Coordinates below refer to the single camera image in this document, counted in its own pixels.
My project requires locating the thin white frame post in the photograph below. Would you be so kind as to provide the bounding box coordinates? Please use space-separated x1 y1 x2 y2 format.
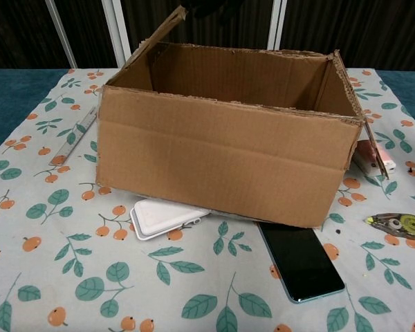
44 0 77 69

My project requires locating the white plastic case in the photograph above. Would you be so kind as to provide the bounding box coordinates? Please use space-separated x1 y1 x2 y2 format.
129 198 208 241

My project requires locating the brown cardboard box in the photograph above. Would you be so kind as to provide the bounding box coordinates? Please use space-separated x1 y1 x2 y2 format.
95 5 391 229

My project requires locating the floral printed tablecloth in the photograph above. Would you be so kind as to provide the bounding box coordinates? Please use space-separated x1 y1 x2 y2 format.
0 68 415 332

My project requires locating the wide white frame post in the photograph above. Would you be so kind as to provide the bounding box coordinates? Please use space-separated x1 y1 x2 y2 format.
102 0 132 68
268 0 288 52

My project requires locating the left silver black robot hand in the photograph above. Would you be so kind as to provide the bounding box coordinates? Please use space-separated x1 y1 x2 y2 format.
181 0 241 19

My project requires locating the correction tape dispenser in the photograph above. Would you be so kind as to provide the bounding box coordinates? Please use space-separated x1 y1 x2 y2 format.
366 213 415 241

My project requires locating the transparent plastic ruler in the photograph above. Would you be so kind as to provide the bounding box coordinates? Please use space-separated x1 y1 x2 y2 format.
48 106 98 166

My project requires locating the black smartphone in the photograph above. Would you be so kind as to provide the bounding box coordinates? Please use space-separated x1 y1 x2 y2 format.
257 223 346 305

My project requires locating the teal table cover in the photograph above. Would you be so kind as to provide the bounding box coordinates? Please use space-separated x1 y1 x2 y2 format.
0 68 415 162

